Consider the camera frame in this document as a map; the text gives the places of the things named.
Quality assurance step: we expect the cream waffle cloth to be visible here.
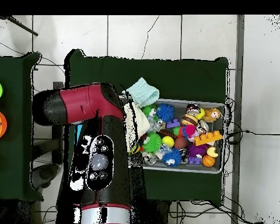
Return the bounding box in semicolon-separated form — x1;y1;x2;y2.
123;102;151;152

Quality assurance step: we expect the mint green waffle cloth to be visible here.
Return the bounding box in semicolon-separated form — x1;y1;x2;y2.
122;77;160;110

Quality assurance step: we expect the wooden box with three holes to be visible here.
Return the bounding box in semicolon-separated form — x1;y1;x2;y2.
75;124;83;142

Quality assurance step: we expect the shallow clear mesh bin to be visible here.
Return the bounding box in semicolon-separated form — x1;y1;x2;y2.
128;96;226;174

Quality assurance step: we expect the green spiky rubber ball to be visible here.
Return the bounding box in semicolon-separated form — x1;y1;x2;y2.
142;132;163;153

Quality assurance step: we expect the blue spiky rubber ball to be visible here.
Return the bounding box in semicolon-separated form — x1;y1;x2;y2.
156;103;175;123

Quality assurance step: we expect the yellow tennis ball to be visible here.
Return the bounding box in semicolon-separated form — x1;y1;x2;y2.
162;135;175;148

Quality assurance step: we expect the blue spiky ball with eyes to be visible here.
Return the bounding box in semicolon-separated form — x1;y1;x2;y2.
161;148;183;168

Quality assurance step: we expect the plastic toy hamburger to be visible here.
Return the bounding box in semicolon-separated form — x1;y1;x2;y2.
180;114;198;127

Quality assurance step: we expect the crushed black red can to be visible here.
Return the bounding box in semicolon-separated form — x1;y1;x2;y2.
185;103;201;116

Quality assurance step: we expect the dark green table cloth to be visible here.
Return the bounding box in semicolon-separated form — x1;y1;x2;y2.
63;48;229;203
0;51;44;202

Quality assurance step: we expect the purple fuzzy toy figure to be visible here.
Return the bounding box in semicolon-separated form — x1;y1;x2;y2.
187;143;209;165

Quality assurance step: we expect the orange plastic toy block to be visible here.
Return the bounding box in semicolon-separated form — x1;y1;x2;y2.
193;129;223;146

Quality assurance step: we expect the brown plush monkey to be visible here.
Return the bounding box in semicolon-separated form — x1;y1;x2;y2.
202;107;222;123

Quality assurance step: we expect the small orange basketball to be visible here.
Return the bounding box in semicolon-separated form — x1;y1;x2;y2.
202;155;216;168

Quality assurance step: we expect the black upright panel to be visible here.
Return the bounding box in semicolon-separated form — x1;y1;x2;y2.
52;81;65;165

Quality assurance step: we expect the grey rounded object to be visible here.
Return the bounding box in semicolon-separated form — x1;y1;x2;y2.
31;163;60;190

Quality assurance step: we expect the dark thin rod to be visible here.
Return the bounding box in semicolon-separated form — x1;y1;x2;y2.
0;15;39;37

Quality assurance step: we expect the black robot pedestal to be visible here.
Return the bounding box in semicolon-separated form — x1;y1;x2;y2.
145;200;171;224

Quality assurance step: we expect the black power cable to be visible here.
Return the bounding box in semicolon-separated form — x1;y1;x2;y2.
226;129;280;145

